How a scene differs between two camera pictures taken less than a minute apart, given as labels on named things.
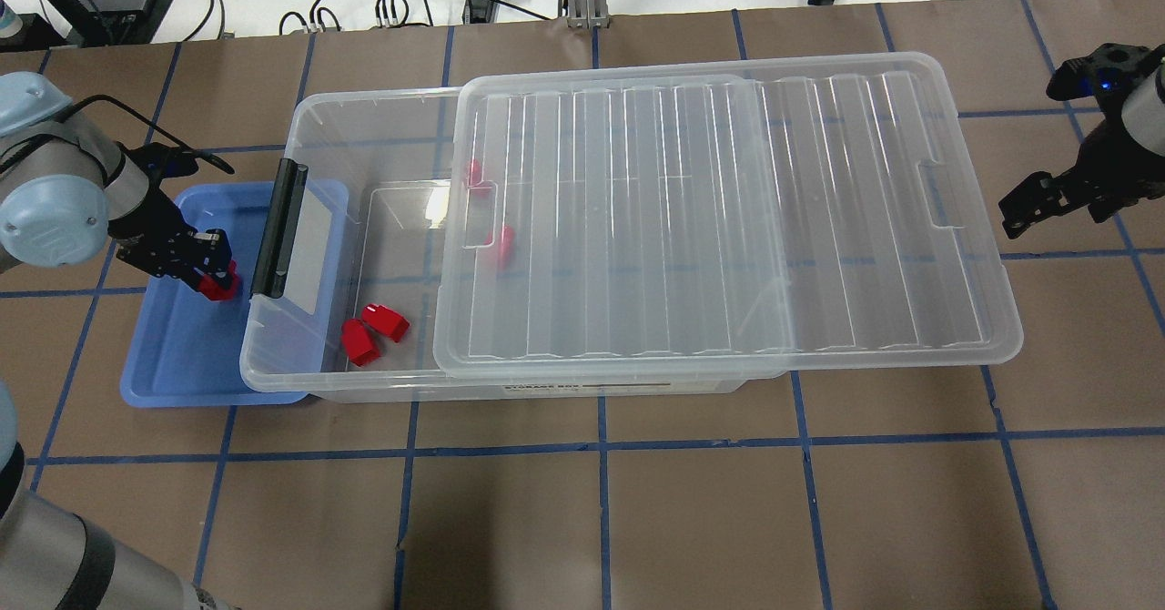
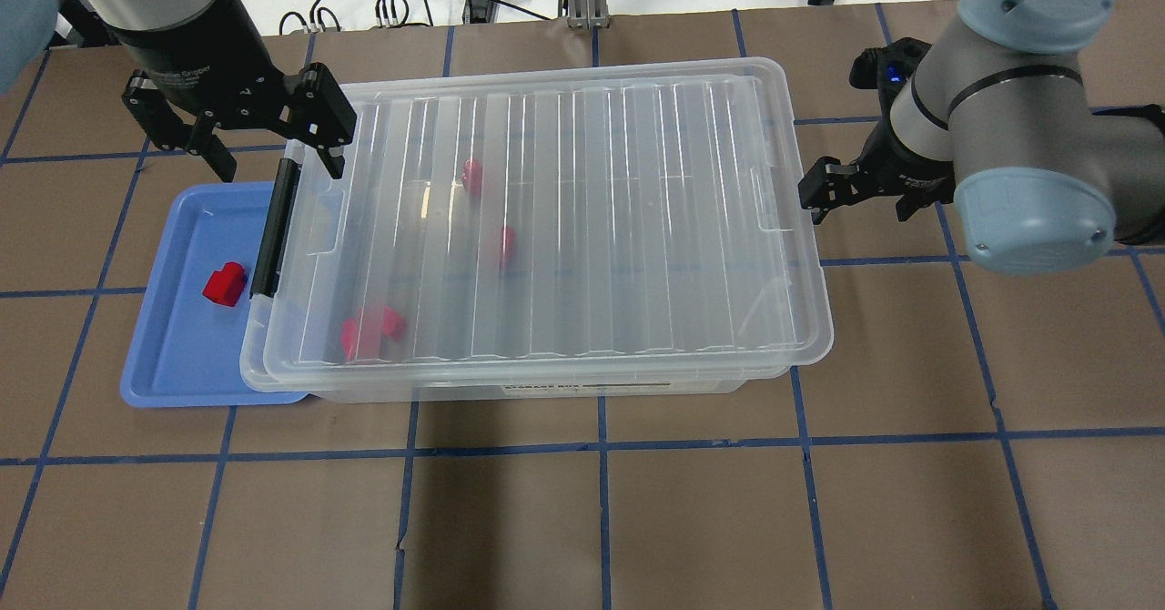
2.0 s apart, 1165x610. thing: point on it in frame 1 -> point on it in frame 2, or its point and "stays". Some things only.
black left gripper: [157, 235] -> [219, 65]
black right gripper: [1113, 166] -> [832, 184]
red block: [216, 290] stays
